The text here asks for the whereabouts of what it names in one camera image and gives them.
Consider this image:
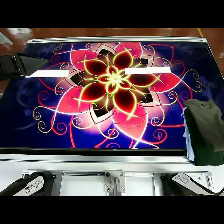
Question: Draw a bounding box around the light blue garment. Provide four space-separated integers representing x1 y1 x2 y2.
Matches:
182 111 196 162

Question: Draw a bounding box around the dark green T-shirt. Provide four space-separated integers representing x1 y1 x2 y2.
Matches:
183 98 224 153

